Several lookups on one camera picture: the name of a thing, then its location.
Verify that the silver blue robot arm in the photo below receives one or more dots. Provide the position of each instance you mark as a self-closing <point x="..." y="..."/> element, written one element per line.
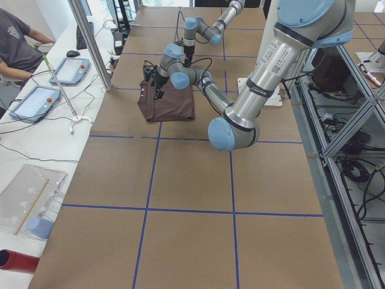
<point x="301" y="25"/>
<point x="213" y="34"/>

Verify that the red cylinder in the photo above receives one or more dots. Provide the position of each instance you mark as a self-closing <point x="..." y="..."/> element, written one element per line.
<point x="18" y="262"/>

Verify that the teach pendant tablet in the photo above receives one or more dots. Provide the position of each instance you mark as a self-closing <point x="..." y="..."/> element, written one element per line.
<point x="36" y="104"/>
<point x="72" y="70"/>

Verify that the black computer mouse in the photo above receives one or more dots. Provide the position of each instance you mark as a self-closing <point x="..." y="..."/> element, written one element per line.
<point x="72" y="54"/>

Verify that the lower teach pendant tablet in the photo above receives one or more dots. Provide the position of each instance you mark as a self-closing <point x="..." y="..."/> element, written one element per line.
<point x="36" y="104"/>

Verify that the brown t-shirt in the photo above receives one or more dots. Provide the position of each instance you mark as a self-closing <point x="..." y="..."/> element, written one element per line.
<point x="175" y="105"/>

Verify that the blue cup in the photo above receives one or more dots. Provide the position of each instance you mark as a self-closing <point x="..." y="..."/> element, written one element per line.
<point x="40" y="227"/>

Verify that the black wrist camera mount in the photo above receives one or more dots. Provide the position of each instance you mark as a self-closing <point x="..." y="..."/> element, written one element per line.
<point x="149" y="71"/>

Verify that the black keyboard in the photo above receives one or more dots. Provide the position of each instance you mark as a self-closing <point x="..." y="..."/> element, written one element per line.
<point x="80" y="40"/>

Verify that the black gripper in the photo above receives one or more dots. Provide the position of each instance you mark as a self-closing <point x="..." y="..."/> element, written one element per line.
<point x="159" y="83"/>
<point x="188" y="54"/>

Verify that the seated person in grey shirt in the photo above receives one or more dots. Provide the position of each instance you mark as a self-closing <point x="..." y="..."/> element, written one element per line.
<point x="19" y="60"/>

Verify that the aluminium frame post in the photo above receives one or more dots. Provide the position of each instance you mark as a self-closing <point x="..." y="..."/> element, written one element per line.
<point x="82" y="21"/>

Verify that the upper teach pendant tablet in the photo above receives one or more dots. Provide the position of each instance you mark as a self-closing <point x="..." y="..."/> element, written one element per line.
<point x="72" y="70"/>

